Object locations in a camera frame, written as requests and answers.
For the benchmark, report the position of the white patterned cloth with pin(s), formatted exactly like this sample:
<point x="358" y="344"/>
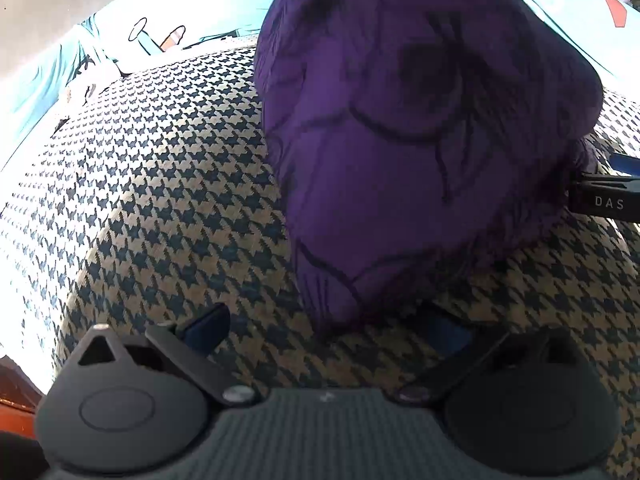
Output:
<point x="85" y="87"/>

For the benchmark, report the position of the purple floral garment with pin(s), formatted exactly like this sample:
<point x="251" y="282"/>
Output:
<point x="400" y="185"/>

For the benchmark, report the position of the houndstooth sofa seat cover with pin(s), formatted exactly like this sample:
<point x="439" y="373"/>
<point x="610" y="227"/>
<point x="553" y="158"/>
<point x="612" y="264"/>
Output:
<point x="150" y="210"/>

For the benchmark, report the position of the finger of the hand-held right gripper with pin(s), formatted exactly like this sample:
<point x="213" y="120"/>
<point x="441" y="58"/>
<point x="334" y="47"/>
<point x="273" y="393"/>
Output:
<point x="625" y="164"/>

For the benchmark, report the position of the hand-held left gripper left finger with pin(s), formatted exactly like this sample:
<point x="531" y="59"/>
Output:
<point x="206" y="322"/>

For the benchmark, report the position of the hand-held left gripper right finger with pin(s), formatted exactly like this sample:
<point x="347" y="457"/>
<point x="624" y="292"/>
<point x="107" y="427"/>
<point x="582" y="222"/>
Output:
<point x="447" y="335"/>

